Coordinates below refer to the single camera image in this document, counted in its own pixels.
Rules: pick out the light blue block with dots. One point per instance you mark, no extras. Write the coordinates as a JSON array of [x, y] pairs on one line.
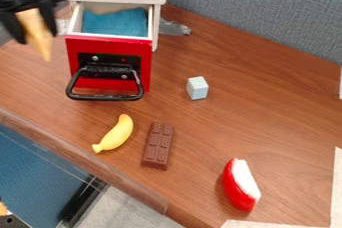
[[197, 88]]

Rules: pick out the brown toy chocolate bar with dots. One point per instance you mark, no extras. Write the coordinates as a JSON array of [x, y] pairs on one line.
[[158, 145]]

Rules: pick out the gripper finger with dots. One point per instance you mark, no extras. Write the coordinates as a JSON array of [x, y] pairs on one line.
[[48, 18], [13, 27]]

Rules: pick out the blue cloth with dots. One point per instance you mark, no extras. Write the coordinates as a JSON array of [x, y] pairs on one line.
[[116, 22]]

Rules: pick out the red and white toy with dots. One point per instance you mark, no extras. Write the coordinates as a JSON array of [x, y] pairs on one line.
[[240, 185]]

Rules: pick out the yellow toy banana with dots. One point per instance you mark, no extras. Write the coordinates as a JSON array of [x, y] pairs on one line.
[[116, 134]]

